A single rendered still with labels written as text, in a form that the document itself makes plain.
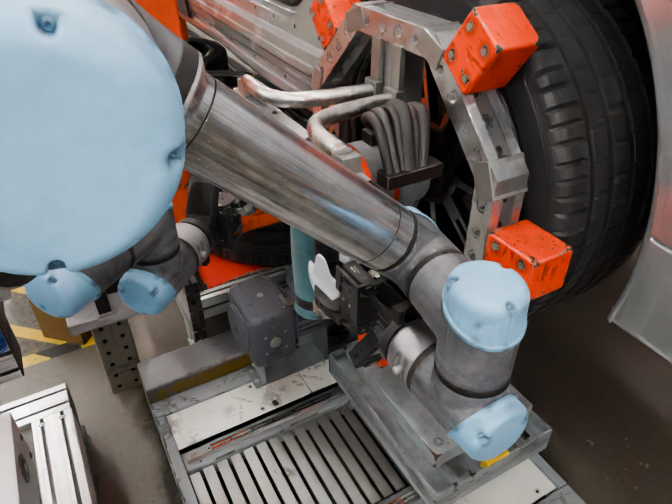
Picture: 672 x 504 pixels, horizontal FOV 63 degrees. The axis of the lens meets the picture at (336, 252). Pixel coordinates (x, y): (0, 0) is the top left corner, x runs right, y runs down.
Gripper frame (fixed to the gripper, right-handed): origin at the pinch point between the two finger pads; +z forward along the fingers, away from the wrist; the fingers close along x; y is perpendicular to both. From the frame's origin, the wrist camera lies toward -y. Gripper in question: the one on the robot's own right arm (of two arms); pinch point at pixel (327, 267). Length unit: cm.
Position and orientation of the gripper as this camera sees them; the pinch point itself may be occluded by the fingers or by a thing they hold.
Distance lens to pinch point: 79.3
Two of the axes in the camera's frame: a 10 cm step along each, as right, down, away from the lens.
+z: -5.0, -5.0, 7.1
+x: -8.7, 2.8, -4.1
